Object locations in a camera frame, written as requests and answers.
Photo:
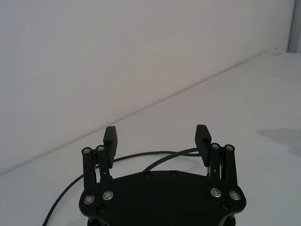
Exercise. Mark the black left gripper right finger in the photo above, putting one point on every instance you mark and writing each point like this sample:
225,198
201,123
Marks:
202,143

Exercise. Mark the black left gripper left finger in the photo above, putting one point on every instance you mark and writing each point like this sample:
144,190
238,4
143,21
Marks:
110,143

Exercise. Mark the grey striped post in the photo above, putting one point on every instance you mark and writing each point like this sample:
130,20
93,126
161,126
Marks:
295,26

